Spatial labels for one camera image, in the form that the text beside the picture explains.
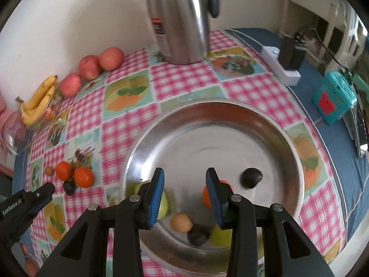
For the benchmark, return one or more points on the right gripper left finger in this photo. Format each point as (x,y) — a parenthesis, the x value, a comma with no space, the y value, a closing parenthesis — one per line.
(83,250)

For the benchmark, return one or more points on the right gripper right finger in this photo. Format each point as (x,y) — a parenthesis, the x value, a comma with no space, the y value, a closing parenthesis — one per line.
(288,251)

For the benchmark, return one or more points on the brown longan fruit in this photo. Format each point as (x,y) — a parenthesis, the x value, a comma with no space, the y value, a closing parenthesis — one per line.
(49,170)

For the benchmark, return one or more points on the dark chestnut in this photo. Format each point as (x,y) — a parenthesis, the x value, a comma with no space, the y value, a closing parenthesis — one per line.
(69,187)
(198,235)
(250,178)

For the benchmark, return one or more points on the orange tangerine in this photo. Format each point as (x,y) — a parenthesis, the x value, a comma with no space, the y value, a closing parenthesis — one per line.
(205,195)
(64,170)
(83,177)

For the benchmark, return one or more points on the green jujube right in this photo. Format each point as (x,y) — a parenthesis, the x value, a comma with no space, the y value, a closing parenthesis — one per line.
(220,238)

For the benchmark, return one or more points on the green jujube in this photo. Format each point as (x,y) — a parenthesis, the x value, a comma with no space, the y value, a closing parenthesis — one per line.
(164,205)
(220,238)

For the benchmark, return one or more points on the pink flower bouquet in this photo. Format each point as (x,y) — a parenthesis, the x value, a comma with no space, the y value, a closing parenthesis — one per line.
(13,132)

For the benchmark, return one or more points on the dark chestnut bottom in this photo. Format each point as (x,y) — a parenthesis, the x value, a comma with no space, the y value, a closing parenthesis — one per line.
(198,235)

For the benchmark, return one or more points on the pink checkered tablecloth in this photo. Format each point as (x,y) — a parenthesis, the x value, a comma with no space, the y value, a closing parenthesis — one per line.
(106,117)

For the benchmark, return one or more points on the green jujube left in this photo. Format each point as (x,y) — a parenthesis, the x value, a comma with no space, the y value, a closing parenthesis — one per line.
(164,205)

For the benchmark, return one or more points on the orange tangerine in tray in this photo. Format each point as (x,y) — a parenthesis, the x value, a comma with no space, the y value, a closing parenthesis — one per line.
(205,195)

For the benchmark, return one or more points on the brown longan in tray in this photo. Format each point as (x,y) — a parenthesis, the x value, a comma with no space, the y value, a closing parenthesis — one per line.
(181,223)

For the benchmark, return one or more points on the yellow banana bunch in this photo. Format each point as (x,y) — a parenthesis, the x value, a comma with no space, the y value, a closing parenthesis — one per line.
(32,110)

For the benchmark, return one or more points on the clear plastic fruit container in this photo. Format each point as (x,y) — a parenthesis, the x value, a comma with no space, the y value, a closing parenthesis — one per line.
(50,112)

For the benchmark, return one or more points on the red apple nearest bananas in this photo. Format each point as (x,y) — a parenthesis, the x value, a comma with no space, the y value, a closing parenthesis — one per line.
(70,85)

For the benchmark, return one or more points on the black remote control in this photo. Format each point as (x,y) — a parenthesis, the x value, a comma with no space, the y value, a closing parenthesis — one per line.
(360,132)

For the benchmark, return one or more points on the teal box red label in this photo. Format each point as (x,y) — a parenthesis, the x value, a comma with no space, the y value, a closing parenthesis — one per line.
(335,97)

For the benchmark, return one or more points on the red apple middle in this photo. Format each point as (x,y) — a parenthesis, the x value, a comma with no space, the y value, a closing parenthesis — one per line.
(89,67)

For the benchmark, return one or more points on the red apple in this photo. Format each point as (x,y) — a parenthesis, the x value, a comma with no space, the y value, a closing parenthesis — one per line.
(89,67)
(111,58)

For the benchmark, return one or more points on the red apple farthest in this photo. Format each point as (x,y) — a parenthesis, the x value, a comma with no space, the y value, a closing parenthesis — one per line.
(111,58)

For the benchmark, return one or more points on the blue tablecloth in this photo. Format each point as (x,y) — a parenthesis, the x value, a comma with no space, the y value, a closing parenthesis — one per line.
(337,201)

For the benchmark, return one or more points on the black power adapter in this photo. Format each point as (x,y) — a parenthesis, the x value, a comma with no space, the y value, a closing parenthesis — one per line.
(292,53)

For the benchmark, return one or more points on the white power strip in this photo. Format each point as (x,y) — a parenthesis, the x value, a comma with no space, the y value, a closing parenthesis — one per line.
(270,55)

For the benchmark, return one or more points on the white wooden chair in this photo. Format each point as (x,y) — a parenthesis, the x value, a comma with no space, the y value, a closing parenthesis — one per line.
(339,15)

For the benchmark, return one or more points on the stainless steel thermos jug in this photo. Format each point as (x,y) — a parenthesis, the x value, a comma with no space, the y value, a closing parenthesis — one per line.
(181,28)

